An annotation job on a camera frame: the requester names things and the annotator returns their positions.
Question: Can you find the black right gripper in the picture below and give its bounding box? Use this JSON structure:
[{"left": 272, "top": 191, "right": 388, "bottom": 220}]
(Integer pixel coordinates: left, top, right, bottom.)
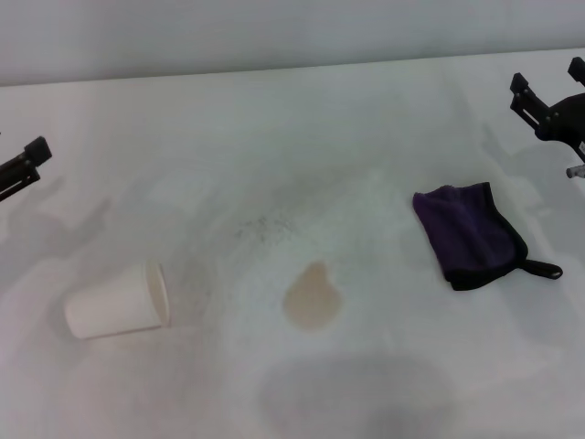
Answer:
[{"left": 509, "top": 57, "right": 585, "bottom": 161}]

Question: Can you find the white paper cup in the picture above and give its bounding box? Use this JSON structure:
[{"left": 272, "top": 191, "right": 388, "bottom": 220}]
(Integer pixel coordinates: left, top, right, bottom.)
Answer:
[{"left": 63, "top": 259, "right": 173, "bottom": 341}]

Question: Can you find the purple rag with black trim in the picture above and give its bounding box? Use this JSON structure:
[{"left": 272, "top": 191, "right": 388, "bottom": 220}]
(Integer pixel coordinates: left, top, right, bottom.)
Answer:
[{"left": 412, "top": 181, "right": 564, "bottom": 293}]

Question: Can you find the brown water stain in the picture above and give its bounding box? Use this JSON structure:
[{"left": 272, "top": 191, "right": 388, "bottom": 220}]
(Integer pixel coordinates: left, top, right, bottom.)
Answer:
[{"left": 282, "top": 261, "right": 343, "bottom": 333}]

